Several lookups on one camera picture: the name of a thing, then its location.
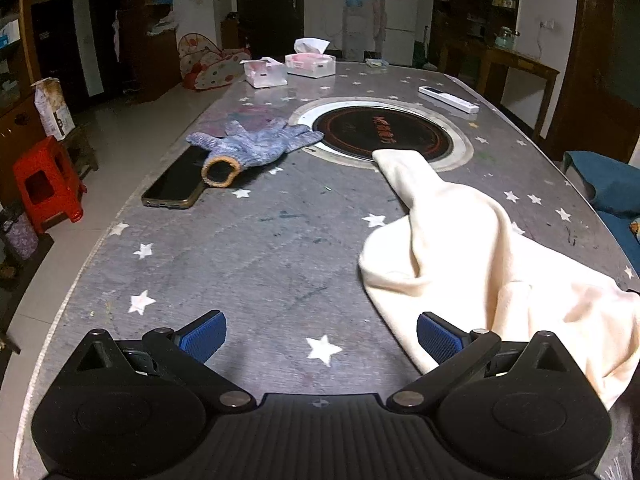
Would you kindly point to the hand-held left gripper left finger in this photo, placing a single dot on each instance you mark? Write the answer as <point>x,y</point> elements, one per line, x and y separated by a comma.
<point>202,338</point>

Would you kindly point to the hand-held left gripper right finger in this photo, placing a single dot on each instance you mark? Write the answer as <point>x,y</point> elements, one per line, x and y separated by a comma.
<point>440,343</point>

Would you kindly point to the cream white garment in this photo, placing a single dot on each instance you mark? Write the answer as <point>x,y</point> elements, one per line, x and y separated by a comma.
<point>475,260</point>

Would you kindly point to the black smartphone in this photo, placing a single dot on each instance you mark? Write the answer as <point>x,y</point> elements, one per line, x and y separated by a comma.
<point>172,185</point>

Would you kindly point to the blue knit work glove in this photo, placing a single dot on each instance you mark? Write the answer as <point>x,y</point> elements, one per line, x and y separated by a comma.
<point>250,145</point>

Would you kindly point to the purple patterned bag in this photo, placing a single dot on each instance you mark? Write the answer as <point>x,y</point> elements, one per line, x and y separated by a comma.
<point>20,235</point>

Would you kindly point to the red plastic stool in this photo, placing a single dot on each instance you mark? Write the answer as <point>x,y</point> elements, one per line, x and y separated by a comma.
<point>45,185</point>

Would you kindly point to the round built-in induction cooker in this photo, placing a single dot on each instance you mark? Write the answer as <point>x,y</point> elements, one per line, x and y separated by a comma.
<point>380,130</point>

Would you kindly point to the low wooden stool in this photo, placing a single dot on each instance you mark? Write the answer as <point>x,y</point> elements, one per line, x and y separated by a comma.
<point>82,146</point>

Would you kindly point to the blue sofa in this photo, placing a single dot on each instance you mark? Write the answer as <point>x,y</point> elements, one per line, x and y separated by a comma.
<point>610,180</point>

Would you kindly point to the white power strip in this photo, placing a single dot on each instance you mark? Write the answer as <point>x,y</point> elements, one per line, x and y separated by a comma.
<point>447,98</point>

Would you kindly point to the dotted folding food cover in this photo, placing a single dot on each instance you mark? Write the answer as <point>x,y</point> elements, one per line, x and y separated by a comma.
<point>210,67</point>

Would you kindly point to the printed paper sack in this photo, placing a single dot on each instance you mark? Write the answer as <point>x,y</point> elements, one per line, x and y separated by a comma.
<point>55,110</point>

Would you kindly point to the small green packet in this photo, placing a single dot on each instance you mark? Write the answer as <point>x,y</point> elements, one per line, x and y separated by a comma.
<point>376,62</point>

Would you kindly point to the wooden side table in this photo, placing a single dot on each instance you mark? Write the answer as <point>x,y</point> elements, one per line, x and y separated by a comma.
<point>520,62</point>

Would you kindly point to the large pink tissue box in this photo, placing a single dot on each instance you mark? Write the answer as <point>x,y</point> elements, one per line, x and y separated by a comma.
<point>310,64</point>

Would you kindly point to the brown wooden shelf unit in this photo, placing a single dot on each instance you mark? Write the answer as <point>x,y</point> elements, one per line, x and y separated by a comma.
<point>155,35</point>

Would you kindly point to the glass kettle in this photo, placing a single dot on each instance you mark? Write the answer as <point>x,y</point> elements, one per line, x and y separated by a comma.
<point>505,38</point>

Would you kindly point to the wooden display cabinet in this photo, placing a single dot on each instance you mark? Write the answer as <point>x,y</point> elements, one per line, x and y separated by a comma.
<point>15,85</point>

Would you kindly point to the white water dispenser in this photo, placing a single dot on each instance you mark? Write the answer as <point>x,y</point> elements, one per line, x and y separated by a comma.
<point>353,35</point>

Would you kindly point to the dark wooden door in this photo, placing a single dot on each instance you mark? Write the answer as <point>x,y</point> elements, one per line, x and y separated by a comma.
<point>600,60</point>

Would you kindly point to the white refrigerator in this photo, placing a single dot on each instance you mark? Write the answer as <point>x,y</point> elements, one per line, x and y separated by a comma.
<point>400,20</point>

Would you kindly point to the white wall socket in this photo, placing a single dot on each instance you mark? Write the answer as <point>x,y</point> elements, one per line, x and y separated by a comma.
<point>547,24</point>

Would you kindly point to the dark wooden wall shelf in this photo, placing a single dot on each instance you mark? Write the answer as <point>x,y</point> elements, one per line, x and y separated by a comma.
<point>475,0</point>

